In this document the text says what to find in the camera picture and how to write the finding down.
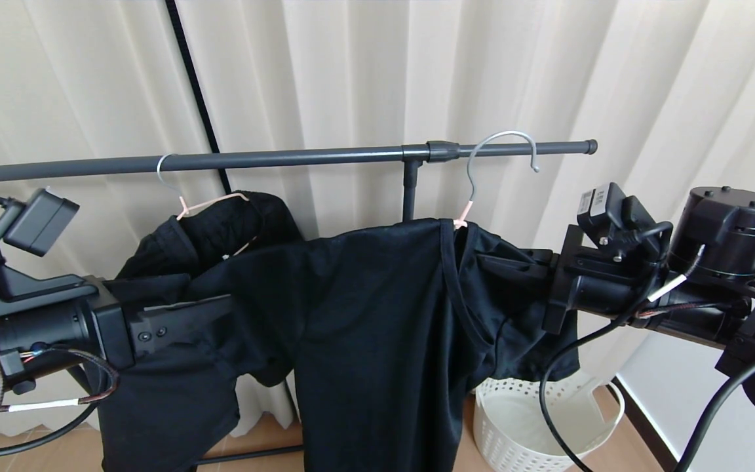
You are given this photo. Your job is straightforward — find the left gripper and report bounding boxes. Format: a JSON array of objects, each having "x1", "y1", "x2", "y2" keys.
[{"x1": 0, "y1": 279, "x2": 136, "y2": 380}]

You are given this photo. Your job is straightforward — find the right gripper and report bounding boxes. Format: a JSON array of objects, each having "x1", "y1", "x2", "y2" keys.
[{"x1": 543, "y1": 225, "x2": 663, "y2": 335}]

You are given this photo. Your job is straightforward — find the black shorts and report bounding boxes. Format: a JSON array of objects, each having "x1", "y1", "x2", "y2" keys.
[{"x1": 99, "y1": 190, "x2": 306, "y2": 472}]

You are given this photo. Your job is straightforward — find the pink clothes hanger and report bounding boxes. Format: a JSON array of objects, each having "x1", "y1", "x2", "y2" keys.
[
  {"x1": 453, "y1": 130, "x2": 541, "y2": 230},
  {"x1": 156, "y1": 154, "x2": 260, "y2": 260}
]

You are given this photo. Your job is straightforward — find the black garment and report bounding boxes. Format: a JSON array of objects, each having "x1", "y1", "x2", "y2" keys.
[{"x1": 184, "y1": 218, "x2": 581, "y2": 472}]

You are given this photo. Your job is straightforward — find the white laundry basket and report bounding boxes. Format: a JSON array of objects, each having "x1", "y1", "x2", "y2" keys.
[{"x1": 473, "y1": 369, "x2": 626, "y2": 472}]

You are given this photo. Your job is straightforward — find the black clothes rack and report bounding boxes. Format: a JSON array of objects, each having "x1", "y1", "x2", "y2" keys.
[{"x1": 0, "y1": 138, "x2": 598, "y2": 467}]

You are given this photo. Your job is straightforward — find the white curtain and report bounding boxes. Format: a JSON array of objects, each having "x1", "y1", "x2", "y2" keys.
[
  {"x1": 178, "y1": 0, "x2": 755, "y2": 394},
  {"x1": 0, "y1": 0, "x2": 300, "y2": 440}
]

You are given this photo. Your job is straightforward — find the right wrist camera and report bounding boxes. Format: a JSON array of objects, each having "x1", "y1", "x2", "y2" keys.
[{"x1": 577, "y1": 182, "x2": 674, "y2": 263}]

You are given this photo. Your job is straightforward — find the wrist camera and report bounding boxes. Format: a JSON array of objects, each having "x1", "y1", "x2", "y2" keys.
[
  {"x1": 577, "y1": 182, "x2": 674, "y2": 263},
  {"x1": 0, "y1": 188, "x2": 100, "y2": 319}
]

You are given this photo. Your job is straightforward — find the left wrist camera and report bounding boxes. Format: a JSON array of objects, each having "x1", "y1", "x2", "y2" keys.
[{"x1": 0, "y1": 188, "x2": 100, "y2": 319}]

